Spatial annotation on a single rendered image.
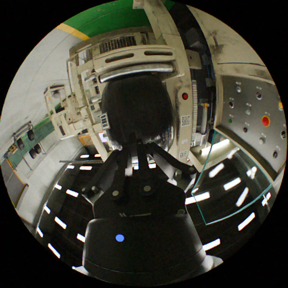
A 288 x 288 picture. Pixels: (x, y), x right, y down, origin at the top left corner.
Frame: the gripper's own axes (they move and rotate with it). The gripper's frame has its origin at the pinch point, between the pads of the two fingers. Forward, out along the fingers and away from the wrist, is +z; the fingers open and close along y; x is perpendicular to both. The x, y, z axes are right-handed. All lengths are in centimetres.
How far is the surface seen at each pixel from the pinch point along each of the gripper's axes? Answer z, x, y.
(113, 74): 19.5, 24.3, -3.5
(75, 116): 355, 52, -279
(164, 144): 12.9, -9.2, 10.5
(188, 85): 28.4, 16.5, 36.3
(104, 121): 13.3, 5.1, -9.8
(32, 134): 196, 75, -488
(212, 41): 9, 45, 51
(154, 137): 11.7, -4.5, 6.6
